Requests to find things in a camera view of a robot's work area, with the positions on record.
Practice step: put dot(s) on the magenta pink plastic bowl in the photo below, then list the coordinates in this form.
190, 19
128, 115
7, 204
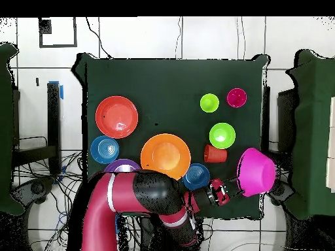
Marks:
257, 172

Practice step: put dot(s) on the orange-red plastic cup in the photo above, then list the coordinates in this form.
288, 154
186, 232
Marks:
216, 154

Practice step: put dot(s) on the orange plastic bowl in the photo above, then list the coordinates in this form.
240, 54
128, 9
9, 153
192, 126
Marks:
165, 155

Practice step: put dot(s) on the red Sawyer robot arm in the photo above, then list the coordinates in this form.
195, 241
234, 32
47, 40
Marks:
125, 193

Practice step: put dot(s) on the blue plastic bowl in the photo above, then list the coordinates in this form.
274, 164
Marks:
196, 176
104, 149

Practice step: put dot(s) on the green plastic bowl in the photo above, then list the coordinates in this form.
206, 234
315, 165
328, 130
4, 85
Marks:
222, 135

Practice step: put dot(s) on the dark grey office chair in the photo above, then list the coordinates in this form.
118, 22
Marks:
36, 188
284, 192

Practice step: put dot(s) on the black furniture panel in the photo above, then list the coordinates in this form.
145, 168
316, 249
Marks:
285, 120
14, 117

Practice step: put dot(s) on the green plastic cup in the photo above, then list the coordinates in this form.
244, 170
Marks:
209, 102

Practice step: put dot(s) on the crimson pink plastic cup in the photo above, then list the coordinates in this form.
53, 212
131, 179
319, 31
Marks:
236, 97

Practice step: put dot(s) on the green cloth side table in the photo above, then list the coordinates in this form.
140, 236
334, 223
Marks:
314, 130
5, 130

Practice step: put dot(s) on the purple plastic bowl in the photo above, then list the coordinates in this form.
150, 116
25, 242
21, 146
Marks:
123, 164

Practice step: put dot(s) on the beige boxes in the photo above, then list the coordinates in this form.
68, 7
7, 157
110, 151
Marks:
331, 157

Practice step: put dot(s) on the dark green tablecloth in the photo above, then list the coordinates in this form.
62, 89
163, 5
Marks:
170, 70

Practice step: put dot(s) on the red-orange plastic bowl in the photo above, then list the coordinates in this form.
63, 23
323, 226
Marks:
116, 117

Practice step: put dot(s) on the black post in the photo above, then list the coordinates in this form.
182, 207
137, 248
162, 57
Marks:
266, 117

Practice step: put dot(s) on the black frame with blue tape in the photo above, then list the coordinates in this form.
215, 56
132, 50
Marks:
53, 117

